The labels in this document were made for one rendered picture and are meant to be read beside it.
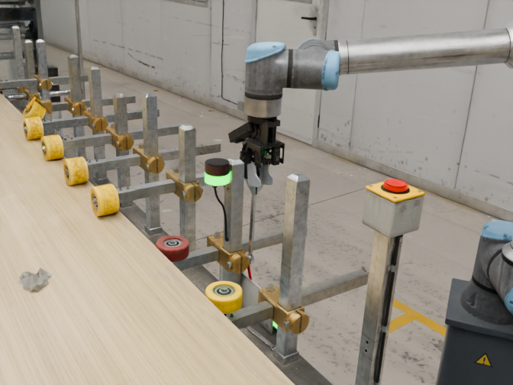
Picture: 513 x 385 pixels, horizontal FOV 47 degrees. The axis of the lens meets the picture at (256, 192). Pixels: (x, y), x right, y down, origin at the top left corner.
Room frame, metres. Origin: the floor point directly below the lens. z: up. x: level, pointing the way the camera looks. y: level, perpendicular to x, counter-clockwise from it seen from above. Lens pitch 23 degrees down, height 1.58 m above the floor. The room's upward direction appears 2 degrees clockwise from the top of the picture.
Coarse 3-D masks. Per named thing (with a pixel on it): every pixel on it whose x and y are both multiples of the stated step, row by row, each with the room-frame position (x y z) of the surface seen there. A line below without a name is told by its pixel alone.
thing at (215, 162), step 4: (208, 160) 1.31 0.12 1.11; (212, 160) 1.31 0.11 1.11; (216, 160) 1.31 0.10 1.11; (220, 160) 1.31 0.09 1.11; (224, 160) 1.31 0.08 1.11; (208, 164) 1.29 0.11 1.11; (212, 164) 1.28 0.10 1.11; (216, 164) 1.29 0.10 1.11; (220, 164) 1.29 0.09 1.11; (224, 164) 1.29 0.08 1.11; (228, 184) 1.31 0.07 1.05; (224, 188) 1.33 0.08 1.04; (228, 188) 1.31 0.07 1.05; (216, 192) 1.30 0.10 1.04; (216, 196) 1.30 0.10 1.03; (220, 200) 1.31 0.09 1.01; (224, 212) 1.31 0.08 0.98; (224, 216) 1.31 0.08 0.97; (224, 220) 1.31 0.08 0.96; (224, 224) 1.32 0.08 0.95
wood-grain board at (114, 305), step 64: (0, 128) 2.17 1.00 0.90; (0, 192) 1.55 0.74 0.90; (64, 192) 1.57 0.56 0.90; (0, 256) 1.19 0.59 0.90; (64, 256) 1.20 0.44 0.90; (128, 256) 1.21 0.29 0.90; (0, 320) 0.94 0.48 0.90; (64, 320) 0.95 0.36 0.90; (128, 320) 0.96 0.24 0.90; (192, 320) 0.97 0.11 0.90; (0, 384) 0.77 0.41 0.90; (64, 384) 0.77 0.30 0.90; (128, 384) 0.78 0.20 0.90; (192, 384) 0.79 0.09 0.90; (256, 384) 0.79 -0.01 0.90
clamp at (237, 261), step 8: (208, 240) 1.38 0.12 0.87; (216, 240) 1.37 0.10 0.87; (224, 256) 1.31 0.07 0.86; (232, 256) 1.30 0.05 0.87; (240, 256) 1.30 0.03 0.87; (224, 264) 1.31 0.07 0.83; (232, 264) 1.28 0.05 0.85; (240, 264) 1.29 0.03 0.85; (248, 264) 1.31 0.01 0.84; (240, 272) 1.30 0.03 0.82
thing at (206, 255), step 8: (264, 232) 1.45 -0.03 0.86; (272, 232) 1.45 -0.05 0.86; (280, 232) 1.46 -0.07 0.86; (248, 240) 1.40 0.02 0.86; (256, 240) 1.40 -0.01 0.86; (264, 240) 1.42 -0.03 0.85; (272, 240) 1.43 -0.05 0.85; (280, 240) 1.45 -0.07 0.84; (208, 248) 1.34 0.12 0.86; (216, 248) 1.35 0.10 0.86; (248, 248) 1.39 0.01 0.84; (256, 248) 1.40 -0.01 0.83; (192, 256) 1.30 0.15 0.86; (200, 256) 1.31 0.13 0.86; (208, 256) 1.32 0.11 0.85; (216, 256) 1.33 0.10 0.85; (176, 264) 1.27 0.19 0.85; (184, 264) 1.28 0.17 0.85; (192, 264) 1.30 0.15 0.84; (200, 264) 1.31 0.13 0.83
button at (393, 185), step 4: (388, 180) 0.92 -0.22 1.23; (392, 180) 0.92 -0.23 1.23; (396, 180) 0.92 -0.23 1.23; (400, 180) 0.92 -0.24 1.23; (384, 184) 0.91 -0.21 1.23; (388, 184) 0.90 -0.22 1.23; (392, 184) 0.90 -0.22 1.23; (396, 184) 0.90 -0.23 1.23; (400, 184) 0.90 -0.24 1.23; (404, 184) 0.90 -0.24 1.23; (388, 188) 0.90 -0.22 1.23; (392, 188) 0.89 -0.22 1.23; (396, 188) 0.89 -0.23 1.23; (400, 188) 0.89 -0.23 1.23; (404, 188) 0.89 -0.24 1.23
